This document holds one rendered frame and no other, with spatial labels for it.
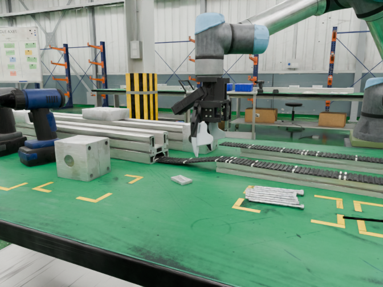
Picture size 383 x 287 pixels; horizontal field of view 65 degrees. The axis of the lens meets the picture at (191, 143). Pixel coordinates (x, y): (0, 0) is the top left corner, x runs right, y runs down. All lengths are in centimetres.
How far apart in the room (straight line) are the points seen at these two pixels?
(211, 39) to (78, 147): 42
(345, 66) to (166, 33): 507
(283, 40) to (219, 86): 781
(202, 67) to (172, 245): 46
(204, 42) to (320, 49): 772
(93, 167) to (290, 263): 52
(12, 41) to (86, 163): 596
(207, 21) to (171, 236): 52
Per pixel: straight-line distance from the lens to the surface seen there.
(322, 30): 850
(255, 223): 56
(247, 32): 82
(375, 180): 76
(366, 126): 130
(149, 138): 88
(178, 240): 50
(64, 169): 83
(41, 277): 150
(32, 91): 97
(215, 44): 78
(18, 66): 660
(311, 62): 844
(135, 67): 441
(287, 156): 96
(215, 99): 79
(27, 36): 652
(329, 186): 76
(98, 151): 80
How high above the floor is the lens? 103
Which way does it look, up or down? 12 degrees down
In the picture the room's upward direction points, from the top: straight up
